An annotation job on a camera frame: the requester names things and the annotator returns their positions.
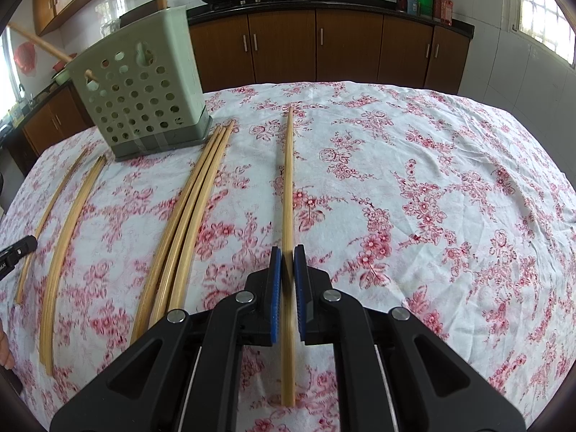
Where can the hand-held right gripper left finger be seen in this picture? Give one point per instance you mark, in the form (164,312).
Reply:
(275,292)

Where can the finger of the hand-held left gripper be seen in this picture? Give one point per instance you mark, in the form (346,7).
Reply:
(18,249)

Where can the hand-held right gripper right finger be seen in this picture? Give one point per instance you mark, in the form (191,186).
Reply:
(300,292)

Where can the green perforated chopstick holder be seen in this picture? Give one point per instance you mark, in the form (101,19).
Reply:
(171,76)

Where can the person's left hand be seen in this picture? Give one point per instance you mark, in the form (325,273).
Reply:
(5,351)

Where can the red floral tablecloth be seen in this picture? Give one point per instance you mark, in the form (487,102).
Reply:
(405,166)

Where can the green basin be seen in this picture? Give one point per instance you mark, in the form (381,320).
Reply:
(62,75)

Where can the window above sink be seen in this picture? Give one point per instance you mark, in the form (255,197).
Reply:
(6,67)

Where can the hanging red plastic bag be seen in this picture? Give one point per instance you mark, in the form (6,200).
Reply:
(24,56)

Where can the brown lower kitchen cabinets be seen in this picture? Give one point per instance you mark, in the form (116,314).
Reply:
(351,49)

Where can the black kitchen countertop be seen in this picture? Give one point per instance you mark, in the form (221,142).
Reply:
(315,3)

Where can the small blue box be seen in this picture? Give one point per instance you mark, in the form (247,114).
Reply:
(413,6)

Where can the green package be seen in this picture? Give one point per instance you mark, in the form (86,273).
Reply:
(425,2)

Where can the red box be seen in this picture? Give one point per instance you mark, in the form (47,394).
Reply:
(446,11)

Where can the large bright window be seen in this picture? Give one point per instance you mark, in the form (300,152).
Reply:
(544,4)

